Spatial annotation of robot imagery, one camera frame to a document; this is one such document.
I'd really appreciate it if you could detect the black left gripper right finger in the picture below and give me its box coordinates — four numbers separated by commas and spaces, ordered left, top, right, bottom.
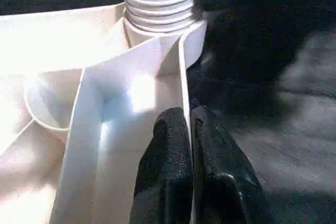
190, 99, 265, 224

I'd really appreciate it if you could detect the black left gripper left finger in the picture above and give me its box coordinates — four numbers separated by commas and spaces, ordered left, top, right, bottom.
132, 106, 194, 224

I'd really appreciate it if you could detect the white plastic table top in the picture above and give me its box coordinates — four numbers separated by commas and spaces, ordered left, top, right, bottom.
0, 2, 208, 224

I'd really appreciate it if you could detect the black plastic mat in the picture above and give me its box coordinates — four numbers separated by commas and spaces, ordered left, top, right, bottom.
0, 0, 336, 224

